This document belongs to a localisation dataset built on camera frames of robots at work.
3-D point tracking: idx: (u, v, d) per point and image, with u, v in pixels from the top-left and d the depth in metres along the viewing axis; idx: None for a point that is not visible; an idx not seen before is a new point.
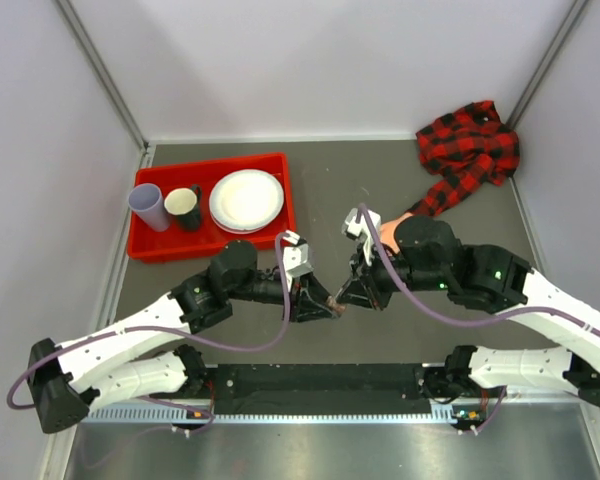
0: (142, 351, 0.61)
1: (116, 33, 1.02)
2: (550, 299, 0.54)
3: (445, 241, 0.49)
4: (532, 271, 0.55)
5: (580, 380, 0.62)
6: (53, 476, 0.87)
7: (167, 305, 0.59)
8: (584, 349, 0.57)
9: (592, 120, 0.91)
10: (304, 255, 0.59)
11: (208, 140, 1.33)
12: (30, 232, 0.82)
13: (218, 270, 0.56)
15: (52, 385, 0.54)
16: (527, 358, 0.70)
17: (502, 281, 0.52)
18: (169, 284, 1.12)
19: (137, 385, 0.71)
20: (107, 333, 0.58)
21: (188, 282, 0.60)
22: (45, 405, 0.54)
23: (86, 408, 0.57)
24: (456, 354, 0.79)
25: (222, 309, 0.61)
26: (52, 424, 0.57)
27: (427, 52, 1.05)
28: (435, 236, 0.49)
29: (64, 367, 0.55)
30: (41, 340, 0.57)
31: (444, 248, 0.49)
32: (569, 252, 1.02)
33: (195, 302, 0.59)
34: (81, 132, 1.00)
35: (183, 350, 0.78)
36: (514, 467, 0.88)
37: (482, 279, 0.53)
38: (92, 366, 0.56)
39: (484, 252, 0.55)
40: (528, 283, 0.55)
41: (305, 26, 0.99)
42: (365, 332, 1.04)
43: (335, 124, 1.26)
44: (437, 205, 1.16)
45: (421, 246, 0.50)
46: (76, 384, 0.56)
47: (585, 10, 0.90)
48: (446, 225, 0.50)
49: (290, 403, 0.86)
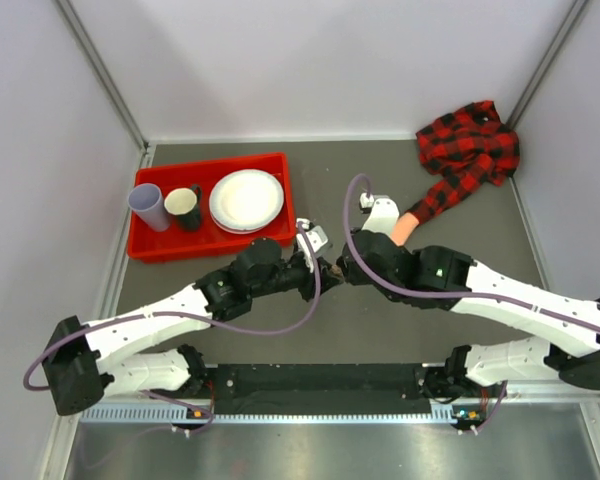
0: (163, 338, 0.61)
1: (116, 33, 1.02)
2: (496, 287, 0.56)
3: (381, 249, 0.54)
4: (475, 263, 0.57)
5: (560, 363, 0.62)
6: (54, 476, 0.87)
7: (191, 295, 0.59)
8: (543, 331, 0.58)
9: (592, 120, 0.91)
10: (323, 236, 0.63)
11: (208, 140, 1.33)
12: (31, 232, 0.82)
13: (244, 264, 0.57)
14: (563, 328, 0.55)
15: (79, 362, 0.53)
16: (512, 350, 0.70)
17: (444, 278, 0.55)
18: (171, 283, 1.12)
19: (147, 375, 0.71)
20: (136, 314, 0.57)
21: (212, 276, 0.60)
22: (69, 383, 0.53)
23: (101, 390, 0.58)
24: (453, 357, 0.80)
25: (242, 303, 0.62)
26: (66, 405, 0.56)
27: (427, 52, 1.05)
28: (373, 246, 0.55)
29: (91, 345, 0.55)
30: (67, 317, 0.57)
31: (383, 256, 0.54)
32: (569, 251, 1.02)
33: (218, 295, 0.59)
34: (81, 132, 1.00)
35: (185, 349, 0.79)
36: (514, 467, 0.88)
37: (426, 279, 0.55)
38: (120, 346, 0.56)
39: (430, 253, 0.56)
40: (471, 274, 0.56)
41: (304, 26, 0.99)
42: (365, 332, 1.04)
43: (335, 124, 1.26)
44: (437, 205, 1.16)
45: (364, 257, 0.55)
46: (100, 363, 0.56)
47: (585, 10, 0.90)
48: (382, 235, 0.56)
49: (289, 403, 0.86)
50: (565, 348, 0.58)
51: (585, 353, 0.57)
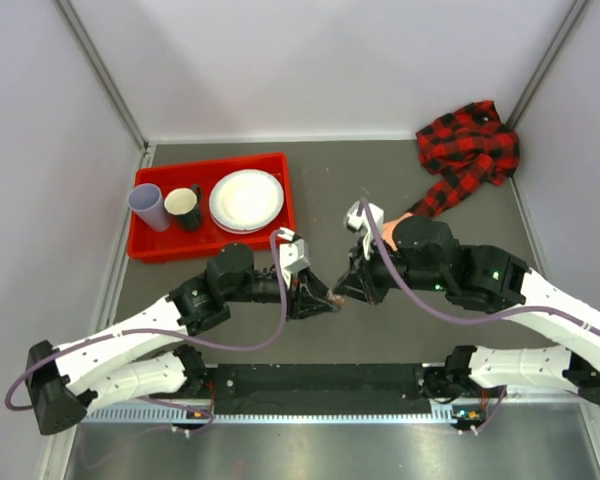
0: (139, 354, 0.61)
1: (116, 32, 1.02)
2: (548, 299, 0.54)
3: (444, 241, 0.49)
4: (529, 271, 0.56)
5: (579, 379, 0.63)
6: (53, 476, 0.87)
7: (163, 308, 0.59)
8: (583, 348, 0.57)
9: (592, 121, 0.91)
10: (301, 250, 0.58)
11: (207, 140, 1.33)
12: (30, 231, 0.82)
13: (215, 273, 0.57)
14: None
15: (49, 387, 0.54)
16: (526, 359, 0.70)
17: (499, 281, 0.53)
18: (169, 283, 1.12)
19: (134, 385, 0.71)
20: (104, 335, 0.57)
21: (186, 286, 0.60)
22: (42, 408, 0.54)
23: (83, 409, 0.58)
24: (455, 354, 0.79)
25: (219, 312, 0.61)
26: (49, 426, 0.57)
27: (427, 51, 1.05)
28: (435, 237, 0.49)
29: (61, 370, 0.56)
30: (39, 342, 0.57)
31: (444, 249, 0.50)
32: (569, 252, 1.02)
33: (193, 305, 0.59)
34: (81, 133, 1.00)
35: (183, 350, 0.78)
36: (515, 467, 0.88)
37: (480, 280, 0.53)
38: (89, 368, 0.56)
39: (481, 252, 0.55)
40: (525, 282, 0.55)
41: (304, 26, 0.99)
42: (364, 332, 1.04)
43: (335, 124, 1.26)
44: (437, 205, 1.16)
45: (421, 247, 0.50)
46: (74, 386, 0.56)
47: (585, 10, 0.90)
48: (444, 225, 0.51)
49: (289, 403, 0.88)
50: (599, 368, 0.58)
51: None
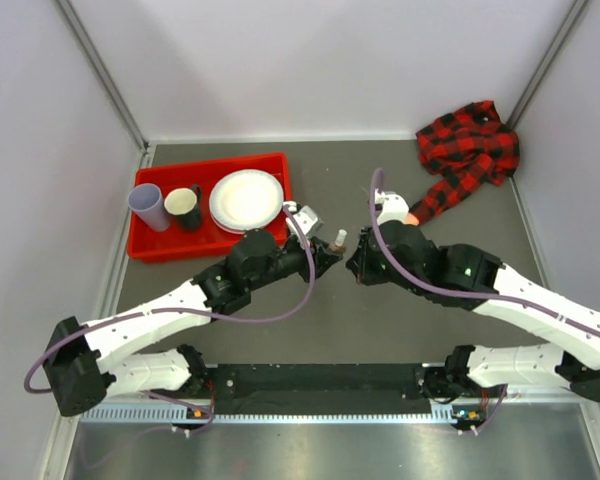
0: (163, 334, 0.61)
1: (117, 34, 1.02)
2: (522, 292, 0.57)
3: (412, 242, 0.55)
4: (504, 266, 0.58)
5: (571, 374, 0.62)
6: (53, 475, 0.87)
7: (189, 290, 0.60)
8: (565, 341, 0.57)
9: (592, 120, 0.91)
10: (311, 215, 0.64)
11: (206, 140, 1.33)
12: (30, 230, 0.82)
13: (238, 258, 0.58)
14: (587, 340, 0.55)
15: (79, 362, 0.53)
16: (522, 355, 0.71)
17: (472, 277, 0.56)
18: (171, 283, 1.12)
19: (148, 375, 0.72)
20: (133, 313, 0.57)
21: (209, 271, 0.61)
22: (70, 384, 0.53)
23: (104, 389, 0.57)
24: (455, 354, 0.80)
25: (241, 297, 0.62)
26: (72, 404, 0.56)
27: (427, 51, 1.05)
28: (404, 237, 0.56)
29: (91, 345, 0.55)
30: (66, 318, 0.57)
31: (414, 249, 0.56)
32: (569, 252, 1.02)
33: (216, 290, 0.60)
34: (81, 133, 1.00)
35: (185, 349, 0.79)
36: (514, 467, 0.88)
37: (454, 276, 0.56)
38: (120, 345, 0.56)
39: (457, 251, 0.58)
40: (499, 276, 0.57)
41: (304, 28, 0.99)
42: (363, 330, 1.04)
43: (335, 124, 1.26)
44: (437, 205, 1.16)
45: (393, 247, 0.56)
46: (102, 362, 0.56)
47: (584, 11, 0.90)
48: (415, 228, 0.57)
49: (289, 403, 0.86)
50: (585, 361, 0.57)
51: None
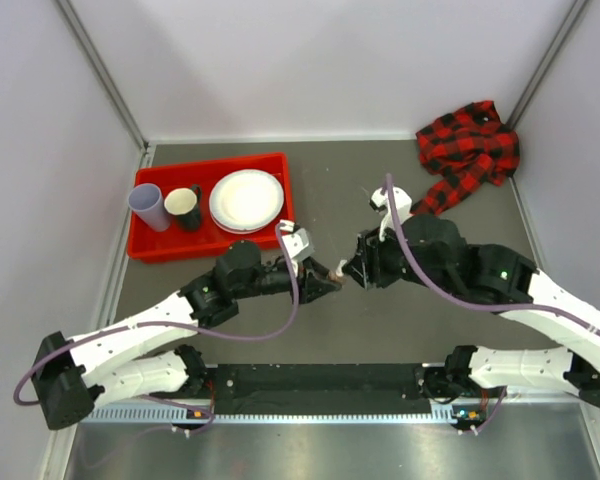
0: (152, 348, 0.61)
1: (116, 33, 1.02)
2: (556, 300, 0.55)
3: (450, 240, 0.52)
4: (537, 271, 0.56)
5: (579, 381, 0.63)
6: (53, 475, 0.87)
7: (176, 303, 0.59)
8: (588, 350, 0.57)
9: (592, 120, 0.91)
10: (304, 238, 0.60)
11: (206, 140, 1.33)
12: (30, 230, 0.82)
13: (223, 269, 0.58)
14: None
15: (65, 377, 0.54)
16: (527, 359, 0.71)
17: (507, 281, 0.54)
18: (169, 285, 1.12)
19: (141, 382, 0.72)
20: (119, 327, 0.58)
21: (196, 282, 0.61)
22: (56, 399, 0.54)
23: (92, 404, 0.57)
24: (456, 354, 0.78)
25: (229, 308, 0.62)
26: (58, 420, 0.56)
27: (427, 51, 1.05)
28: (441, 235, 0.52)
29: (77, 360, 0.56)
30: (53, 333, 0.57)
31: (451, 248, 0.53)
32: (569, 252, 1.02)
33: (203, 301, 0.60)
34: (81, 132, 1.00)
35: (183, 350, 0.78)
36: (515, 467, 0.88)
37: (489, 279, 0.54)
38: (105, 359, 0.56)
39: (489, 252, 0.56)
40: (533, 281, 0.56)
41: (304, 27, 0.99)
42: (363, 330, 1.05)
43: (334, 124, 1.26)
44: (437, 205, 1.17)
45: (427, 244, 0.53)
46: (87, 377, 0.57)
47: (584, 10, 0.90)
48: (451, 225, 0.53)
49: (289, 403, 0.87)
50: None
51: None
